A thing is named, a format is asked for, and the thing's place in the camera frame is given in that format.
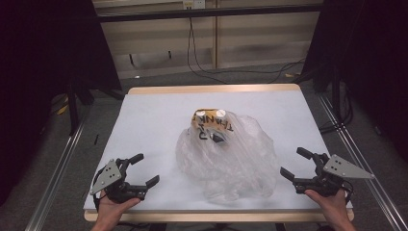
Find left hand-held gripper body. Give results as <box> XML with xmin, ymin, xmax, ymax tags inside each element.
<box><xmin>89</xmin><ymin>157</ymin><xmax>149</xmax><ymax>204</ymax></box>

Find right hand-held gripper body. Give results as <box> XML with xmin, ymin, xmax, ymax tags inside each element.
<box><xmin>292</xmin><ymin>152</ymin><xmax>375</xmax><ymax>198</ymax></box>

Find clear plastic bag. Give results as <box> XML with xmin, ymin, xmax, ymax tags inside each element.
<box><xmin>175</xmin><ymin>110</ymin><xmax>279</xmax><ymax>204</ymax></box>

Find orange drink bottle white cap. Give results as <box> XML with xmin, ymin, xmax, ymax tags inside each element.
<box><xmin>211</xmin><ymin>109</ymin><xmax>235</xmax><ymax>146</ymax></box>
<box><xmin>191</xmin><ymin>109</ymin><xmax>212</xmax><ymax>142</ymax></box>

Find person's left hand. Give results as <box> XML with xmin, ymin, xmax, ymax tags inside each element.
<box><xmin>95</xmin><ymin>190</ymin><xmax>142</xmax><ymax>226</ymax></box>

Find person's right hand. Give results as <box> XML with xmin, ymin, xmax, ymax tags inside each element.
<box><xmin>303</xmin><ymin>187</ymin><xmax>354</xmax><ymax>226</ymax></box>

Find white table mat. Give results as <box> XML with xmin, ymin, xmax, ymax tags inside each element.
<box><xmin>83</xmin><ymin>90</ymin><xmax>354</xmax><ymax>213</ymax></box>

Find black metal stand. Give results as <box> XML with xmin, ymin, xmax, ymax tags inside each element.
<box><xmin>330</xmin><ymin>68</ymin><xmax>344</xmax><ymax>124</ymax></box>
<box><xmin>65</xmin><ymin>78</ymin><xmax>94</xmax><ymax>137</ymax></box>

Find wooden table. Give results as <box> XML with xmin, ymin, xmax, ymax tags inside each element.
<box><xmin>84</xmin><ymin>83</ymin><xmax>355</xmax><ymax>223</ymax></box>

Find dark curtain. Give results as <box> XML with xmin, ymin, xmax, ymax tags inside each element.
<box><xmin>301</xmin><ymin>0</ymin><xmax>408</xmax><ymax>163</ymax></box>
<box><xmin>0</xmin><ymin>0</ymin><xmax>123</xmax><ymax>206</ymax></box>

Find black horizontal bar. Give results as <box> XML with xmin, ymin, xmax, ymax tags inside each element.
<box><xmin>95</xmin><ymin>4</ymin><xmax>323</xmax><ymax>23</ymax></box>

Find aluminium floor rail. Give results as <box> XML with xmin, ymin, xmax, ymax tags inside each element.
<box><xmin>24</xmin><ymin>119</ymin><xmax>87</xmax><ymax>231</ymax></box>
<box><xmin>317</xmin><ymin>93</ymin><xmax>408</xmax><ymax>231</ymax></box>

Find black floor cables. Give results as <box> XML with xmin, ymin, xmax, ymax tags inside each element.
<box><xmin>319</xmin><ymin>81</ymin><xmax>354</xmax><ymax>135</ymax></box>

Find black hanging wall cable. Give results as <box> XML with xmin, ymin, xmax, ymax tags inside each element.
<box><xmin>187</xmin><ymin>16</ymin><xmax>306</xmax><ymax>85</ymax></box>

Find white wall power outlet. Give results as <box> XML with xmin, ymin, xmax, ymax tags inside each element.
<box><xmin>182</xmin><ymin>0</ymin><xmax>206</xmax><ymax>11</ymax></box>

